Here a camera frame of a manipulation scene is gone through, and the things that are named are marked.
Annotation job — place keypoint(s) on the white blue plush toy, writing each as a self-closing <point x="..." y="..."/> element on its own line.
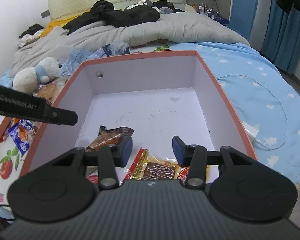
<point x="28" y="79"/>

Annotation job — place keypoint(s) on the brown translucent snack packet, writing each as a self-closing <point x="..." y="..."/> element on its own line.
<point x="109" y="137"/>

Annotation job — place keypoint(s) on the gold red chocolate snack packet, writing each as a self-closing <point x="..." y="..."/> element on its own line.
<point x="148" y="167"/>

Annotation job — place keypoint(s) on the orange snack packet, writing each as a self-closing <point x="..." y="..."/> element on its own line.
<point x="49" y="91"/>

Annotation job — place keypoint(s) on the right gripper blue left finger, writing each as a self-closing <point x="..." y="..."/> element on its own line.
<point x="124" y="150"/>

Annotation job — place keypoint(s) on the crumpled blue white plastic bag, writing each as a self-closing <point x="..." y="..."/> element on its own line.
<point x="76" y="57"/>

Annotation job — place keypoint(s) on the yellow cloth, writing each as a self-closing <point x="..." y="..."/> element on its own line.
<point x="57" y="26"/>

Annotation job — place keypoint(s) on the floral bed sheet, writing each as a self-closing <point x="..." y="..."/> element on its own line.
<point x="224" y="59"/>

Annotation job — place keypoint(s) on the grey duvet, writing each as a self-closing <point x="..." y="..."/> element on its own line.
<point x="181" y="27"/>

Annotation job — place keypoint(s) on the pink deep cardboard box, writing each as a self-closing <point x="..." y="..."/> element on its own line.
<point x="157" y="94"/>

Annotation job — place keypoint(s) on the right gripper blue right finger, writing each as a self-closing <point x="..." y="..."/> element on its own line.
<point x="180" y="151"/>

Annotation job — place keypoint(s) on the black clothing pile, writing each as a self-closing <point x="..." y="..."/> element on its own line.
<point x="142" y="12"/>

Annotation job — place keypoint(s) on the blue chair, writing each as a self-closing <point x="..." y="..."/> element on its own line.
<point x="242" y="17"/>

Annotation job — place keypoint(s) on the white charger with cable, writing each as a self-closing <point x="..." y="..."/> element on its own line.
<point x="262" y="113"/>

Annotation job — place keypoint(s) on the blue curtain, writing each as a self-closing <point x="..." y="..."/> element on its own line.
<point x="281" y="44"/>

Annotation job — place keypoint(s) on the blue purple snack packet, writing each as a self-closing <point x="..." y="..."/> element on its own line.
<point x="22" y="134"/>

